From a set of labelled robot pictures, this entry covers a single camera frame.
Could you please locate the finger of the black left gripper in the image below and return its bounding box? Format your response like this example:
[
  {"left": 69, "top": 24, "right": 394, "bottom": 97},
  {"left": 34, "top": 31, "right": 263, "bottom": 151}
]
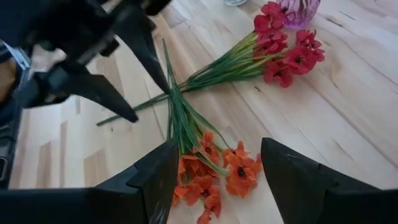
[
  {"left": 14, "top": 66, "right": 139, "bottom": 124},
  {"left": 111, "top": 0, "right": 172, "bottom": 95}
]

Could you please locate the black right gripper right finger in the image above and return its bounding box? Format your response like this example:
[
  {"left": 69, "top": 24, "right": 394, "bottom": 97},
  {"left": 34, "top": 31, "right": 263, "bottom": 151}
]
[{"left": 260, "top": 136, "right": 398, "bottom": 224}]

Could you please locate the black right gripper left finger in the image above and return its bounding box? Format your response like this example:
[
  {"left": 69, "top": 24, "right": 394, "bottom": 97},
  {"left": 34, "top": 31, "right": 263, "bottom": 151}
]
[{"left": 0, "top": 138, "right": 180, "bottom": 224}]

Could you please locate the orange artificial flower bunch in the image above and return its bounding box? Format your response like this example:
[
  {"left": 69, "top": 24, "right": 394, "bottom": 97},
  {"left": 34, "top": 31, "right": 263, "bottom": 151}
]
[{"left": 162, "top": 39, "right": 264, "bottom": 224}]

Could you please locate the red artificial flower bunch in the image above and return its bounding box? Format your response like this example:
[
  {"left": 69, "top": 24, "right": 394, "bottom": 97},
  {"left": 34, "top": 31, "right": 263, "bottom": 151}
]
[{"left": 95, "top": 1, "right": 326, "bottom": 127}]

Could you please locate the pink ribbed glass vase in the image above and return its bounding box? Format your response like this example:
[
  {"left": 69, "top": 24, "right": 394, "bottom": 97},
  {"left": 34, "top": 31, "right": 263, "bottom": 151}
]
[{"left": 275, "top": 0, "right": 322, "bottom": 30}]

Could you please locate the black aluminium table frame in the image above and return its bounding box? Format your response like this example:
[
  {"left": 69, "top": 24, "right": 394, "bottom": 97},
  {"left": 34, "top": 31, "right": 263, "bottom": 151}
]
[{"left": 0, "top": 102, "right": 24, "bottom": 190}]

